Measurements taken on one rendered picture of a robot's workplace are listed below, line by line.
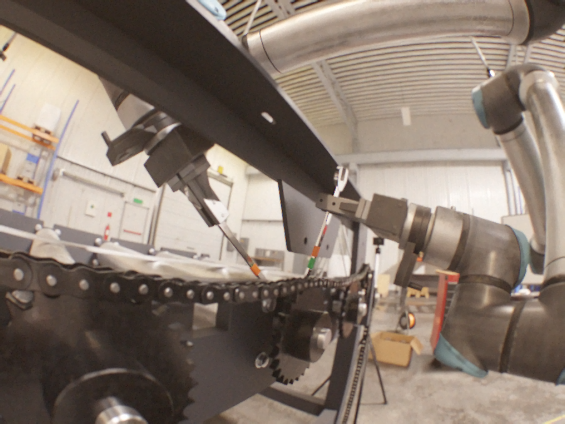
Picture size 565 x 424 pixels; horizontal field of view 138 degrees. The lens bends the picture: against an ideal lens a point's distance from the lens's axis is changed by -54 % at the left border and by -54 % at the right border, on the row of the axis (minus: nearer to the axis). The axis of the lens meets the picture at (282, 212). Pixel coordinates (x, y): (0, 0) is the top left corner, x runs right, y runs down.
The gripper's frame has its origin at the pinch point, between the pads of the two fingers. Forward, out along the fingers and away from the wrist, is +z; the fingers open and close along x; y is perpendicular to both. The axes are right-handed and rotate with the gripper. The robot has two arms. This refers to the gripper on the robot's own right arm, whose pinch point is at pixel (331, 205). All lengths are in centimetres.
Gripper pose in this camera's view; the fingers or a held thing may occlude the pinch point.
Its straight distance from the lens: 41.3
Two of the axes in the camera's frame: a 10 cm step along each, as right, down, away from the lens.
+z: -8.0, -2.5, 5.5
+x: -5.1, -2.2, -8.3
